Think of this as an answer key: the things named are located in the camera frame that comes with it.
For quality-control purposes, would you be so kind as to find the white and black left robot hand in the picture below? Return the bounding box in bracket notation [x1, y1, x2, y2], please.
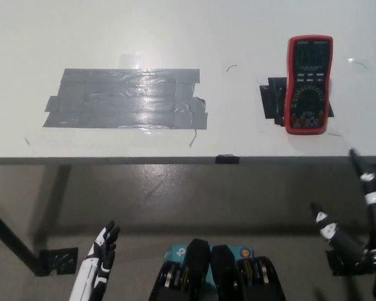
[68, 219, 120, 301]

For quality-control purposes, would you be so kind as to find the red digital multimeter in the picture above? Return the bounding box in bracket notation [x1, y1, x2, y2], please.
[284, 35, 334, 135]

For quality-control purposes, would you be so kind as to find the black metal table leg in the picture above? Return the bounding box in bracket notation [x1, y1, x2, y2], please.
[0, 203, 41, 277]

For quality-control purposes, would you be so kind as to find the black tape patch on table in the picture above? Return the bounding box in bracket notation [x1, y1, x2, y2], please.
[259, 77, 335, 127]

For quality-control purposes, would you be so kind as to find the small black tape strip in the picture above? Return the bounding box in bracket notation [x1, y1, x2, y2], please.
[215, 153, 240, 165]

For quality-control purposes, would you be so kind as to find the grey duct tape patch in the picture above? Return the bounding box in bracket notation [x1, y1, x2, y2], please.
[42, 67, 209, 130]

